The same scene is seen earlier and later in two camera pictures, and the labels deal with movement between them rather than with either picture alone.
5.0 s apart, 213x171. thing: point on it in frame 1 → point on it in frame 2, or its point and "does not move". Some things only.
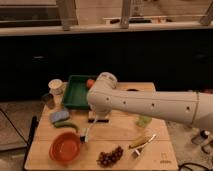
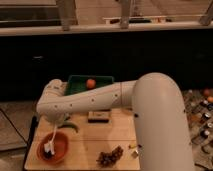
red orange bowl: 65,148 → 61,147
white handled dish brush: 84,137 → 49,146
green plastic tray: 76,91 does not move
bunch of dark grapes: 106,159 does not move
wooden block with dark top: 92,117 does not move
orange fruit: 89,83 does not move
